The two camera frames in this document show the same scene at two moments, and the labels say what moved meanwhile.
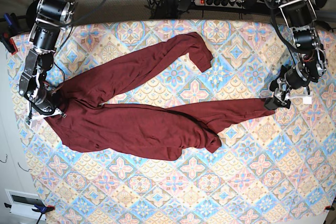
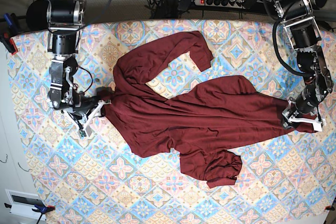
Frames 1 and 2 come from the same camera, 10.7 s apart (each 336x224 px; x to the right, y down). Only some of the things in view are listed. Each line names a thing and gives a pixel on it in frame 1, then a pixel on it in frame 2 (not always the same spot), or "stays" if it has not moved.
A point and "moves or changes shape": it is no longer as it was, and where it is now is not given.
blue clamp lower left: (41, 209) stays
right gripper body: (297, 78) -> (303, 107)
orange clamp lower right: (329, 208) stays
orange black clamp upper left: (9, 43) stays
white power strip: (221, 3) stays
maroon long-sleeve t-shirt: (154, 132) moves or changes shape
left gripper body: (43, 103) -> (87, 107)
